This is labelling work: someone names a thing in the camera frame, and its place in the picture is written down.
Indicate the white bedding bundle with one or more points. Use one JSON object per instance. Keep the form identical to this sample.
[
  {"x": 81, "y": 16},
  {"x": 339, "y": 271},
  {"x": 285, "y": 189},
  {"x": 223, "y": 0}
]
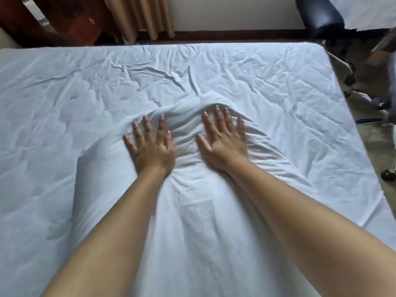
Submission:
[{"x": 365, "y": 10}]

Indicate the white bed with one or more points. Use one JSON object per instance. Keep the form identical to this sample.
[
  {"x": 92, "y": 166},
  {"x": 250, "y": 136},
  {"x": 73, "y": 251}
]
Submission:
[{"x": 62, "y": 105}]

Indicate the white duvet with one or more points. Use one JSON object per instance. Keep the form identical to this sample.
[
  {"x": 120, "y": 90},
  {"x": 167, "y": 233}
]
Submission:
[{"x": 201, "y": 213}]

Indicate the black office chair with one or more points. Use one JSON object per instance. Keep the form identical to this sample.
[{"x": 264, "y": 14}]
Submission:
[
  {"x": 321, "y": 13},
  {"x": 385, "y": 77}
]

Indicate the person's right hand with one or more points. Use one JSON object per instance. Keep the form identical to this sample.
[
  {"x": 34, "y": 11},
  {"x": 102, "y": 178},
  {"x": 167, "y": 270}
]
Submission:
[{"x": 224, "y": 145}]

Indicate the person's left forearm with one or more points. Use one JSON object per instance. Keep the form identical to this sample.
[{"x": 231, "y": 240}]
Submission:
[{"x": 108, "y": 238}]

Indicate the clear water bottle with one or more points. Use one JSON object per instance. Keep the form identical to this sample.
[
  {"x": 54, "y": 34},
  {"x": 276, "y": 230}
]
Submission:
[{"x": 35, "y": 10}]

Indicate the wooden nightstand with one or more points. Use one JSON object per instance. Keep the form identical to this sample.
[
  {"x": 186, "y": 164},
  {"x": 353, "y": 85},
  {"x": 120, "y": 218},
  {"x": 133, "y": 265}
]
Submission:
[{"x": 71, "y": 18}]

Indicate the person's left hand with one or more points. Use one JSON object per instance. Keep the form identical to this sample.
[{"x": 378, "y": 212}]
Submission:
[{"x": 153, "y": 151}]

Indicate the beige curtain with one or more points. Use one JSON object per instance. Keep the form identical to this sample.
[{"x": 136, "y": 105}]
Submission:
[{"x": 142, "y": 15}]

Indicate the person's right forearm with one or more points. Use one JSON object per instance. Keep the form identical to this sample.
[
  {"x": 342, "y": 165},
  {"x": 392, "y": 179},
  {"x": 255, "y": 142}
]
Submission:
[{"x": 309, "y": 231}]

